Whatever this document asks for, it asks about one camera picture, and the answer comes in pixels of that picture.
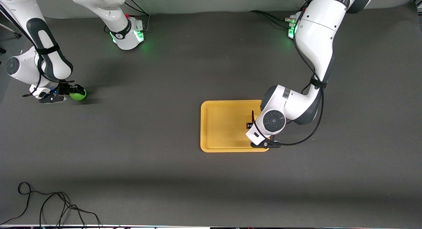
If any green apple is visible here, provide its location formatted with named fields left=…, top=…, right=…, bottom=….
left=69, top=89, right=87, bottom=101

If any yellow plastic tray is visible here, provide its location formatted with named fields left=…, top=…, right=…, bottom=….
left=200, top=100, right=271, bottom=153

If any metal stand leg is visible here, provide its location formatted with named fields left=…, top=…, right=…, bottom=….
left=0, top=23, right=22, bottom=40

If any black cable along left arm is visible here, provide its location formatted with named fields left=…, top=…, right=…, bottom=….
left=252, top=0, right=330, bottom=147

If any thin black loose cable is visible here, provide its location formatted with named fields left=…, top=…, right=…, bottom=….
left=0, top=182, right=103, bottom=229

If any black right base cable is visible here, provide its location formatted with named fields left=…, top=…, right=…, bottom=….
left=125, top=0, right=150, bottom=33

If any black base cable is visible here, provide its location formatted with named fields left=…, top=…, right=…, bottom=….
left=250, top=10, right=292, bottom=21
left=125, top=0, right=150, bottom=33
left=267, top=15, right=292, bottom=29

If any black left base cable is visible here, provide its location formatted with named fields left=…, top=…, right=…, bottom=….
left=267, top=15, right=292, bottom=29
left=250, top=10, right=292, bottom=21

